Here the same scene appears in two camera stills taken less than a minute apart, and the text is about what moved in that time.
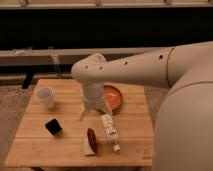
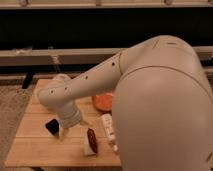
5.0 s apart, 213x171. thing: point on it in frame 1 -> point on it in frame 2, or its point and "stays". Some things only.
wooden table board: (51, 134) stays
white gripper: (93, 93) -> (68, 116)
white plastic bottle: (112, 130) stays
